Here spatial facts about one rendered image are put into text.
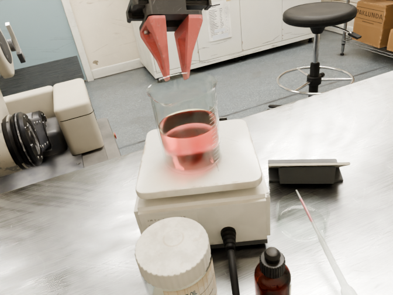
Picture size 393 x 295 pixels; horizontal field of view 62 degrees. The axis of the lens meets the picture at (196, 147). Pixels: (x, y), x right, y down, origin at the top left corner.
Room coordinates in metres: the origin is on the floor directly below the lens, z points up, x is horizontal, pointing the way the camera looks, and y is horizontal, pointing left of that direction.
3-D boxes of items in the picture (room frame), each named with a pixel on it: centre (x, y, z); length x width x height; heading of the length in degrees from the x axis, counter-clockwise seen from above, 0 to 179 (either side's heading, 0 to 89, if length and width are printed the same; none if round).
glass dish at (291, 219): (0.25, -0.10, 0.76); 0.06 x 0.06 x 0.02
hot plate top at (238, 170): (0.29, 0.00, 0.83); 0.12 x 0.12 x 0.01; 86
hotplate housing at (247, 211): (0.32, 0.00, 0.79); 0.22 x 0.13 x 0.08; 176
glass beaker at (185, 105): (0.28, 0.01, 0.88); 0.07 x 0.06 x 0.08; 154
